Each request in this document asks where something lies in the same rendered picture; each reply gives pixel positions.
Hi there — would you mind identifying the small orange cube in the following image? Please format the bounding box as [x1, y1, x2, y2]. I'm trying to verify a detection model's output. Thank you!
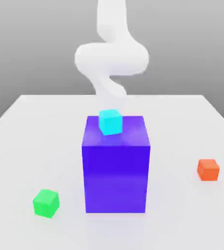
[197, 158, 221, 182]

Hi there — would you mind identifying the large purple box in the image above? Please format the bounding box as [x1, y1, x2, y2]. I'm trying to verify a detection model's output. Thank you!
[81, 115, 151, 214]

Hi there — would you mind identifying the small cyan cube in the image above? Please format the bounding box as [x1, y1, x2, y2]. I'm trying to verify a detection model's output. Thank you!
[99, 109, 123, 136]

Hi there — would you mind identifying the small green cube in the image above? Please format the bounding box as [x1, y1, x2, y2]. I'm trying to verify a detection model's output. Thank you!
[32, 188, 60, 219]

